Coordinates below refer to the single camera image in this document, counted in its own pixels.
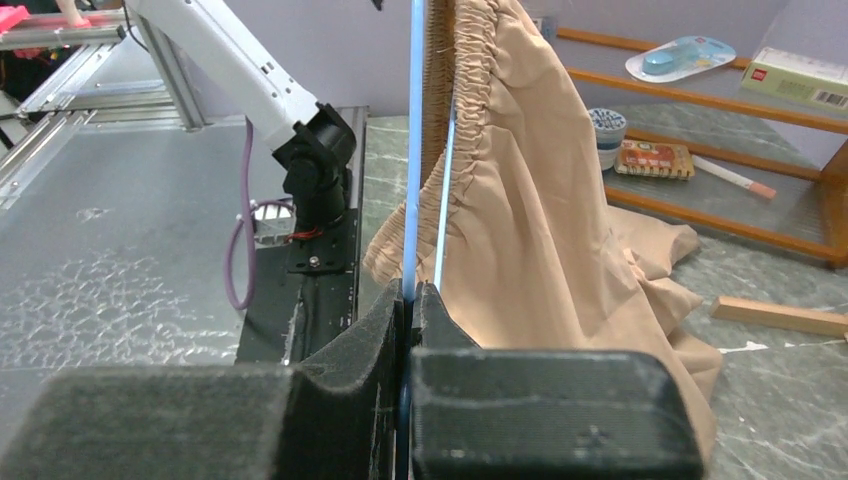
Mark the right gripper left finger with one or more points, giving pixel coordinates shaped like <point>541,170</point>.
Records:
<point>330,416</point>

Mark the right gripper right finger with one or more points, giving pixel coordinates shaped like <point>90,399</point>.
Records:
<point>540,414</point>

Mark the beige shorts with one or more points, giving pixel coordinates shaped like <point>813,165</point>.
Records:
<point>535,255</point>

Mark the blue wire hanger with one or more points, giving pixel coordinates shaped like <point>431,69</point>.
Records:
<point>419,10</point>

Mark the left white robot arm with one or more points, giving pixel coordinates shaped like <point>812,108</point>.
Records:
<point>308,138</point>

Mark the orange snack packet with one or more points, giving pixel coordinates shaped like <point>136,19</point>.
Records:
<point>654,159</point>

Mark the wooden clothes rack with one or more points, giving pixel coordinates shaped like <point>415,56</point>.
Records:
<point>784,317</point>

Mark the orange wooden shelf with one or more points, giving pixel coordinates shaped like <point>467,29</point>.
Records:
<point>831,181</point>

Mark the pink tipped white pen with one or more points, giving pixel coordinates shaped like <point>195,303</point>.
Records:
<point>734,178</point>

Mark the blue item blister pack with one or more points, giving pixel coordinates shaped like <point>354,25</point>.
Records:
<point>680,59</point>

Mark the white green box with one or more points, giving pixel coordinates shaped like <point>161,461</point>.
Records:
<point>798,79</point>

